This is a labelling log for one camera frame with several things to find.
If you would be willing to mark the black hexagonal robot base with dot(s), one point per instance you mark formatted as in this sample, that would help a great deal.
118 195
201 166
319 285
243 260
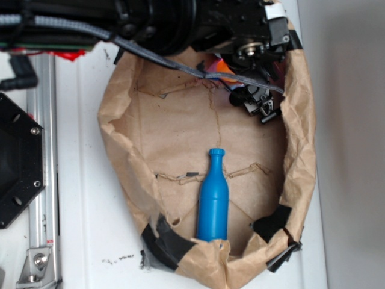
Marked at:
21 160

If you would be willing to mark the black angled plug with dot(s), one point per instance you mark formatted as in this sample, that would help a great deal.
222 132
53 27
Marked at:
25 76

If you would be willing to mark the blue plastic bottle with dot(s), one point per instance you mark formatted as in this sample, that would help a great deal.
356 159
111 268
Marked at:
214 201

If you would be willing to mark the metal corner bracket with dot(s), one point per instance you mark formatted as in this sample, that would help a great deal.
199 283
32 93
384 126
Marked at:
38 269

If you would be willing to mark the aluminium extrusion rail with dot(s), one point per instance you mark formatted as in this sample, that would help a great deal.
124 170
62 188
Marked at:
44 226

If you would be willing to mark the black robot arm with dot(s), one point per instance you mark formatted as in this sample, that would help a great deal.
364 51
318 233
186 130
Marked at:
159 31

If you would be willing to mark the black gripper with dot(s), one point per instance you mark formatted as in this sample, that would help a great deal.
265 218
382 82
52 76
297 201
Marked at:
246 35

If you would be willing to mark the brown paper bag tray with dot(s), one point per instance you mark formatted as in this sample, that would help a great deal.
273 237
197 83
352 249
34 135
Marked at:
158 126

